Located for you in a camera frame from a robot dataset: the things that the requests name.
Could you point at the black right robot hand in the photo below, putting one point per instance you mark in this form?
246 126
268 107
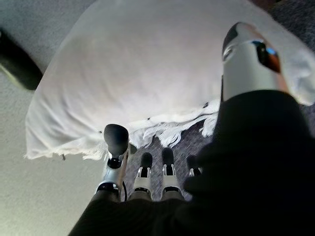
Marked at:
246 172

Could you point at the white fringed cushion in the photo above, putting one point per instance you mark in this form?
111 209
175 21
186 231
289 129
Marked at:
135 68

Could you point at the grey fabric armchair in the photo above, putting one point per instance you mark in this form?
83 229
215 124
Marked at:
187 142

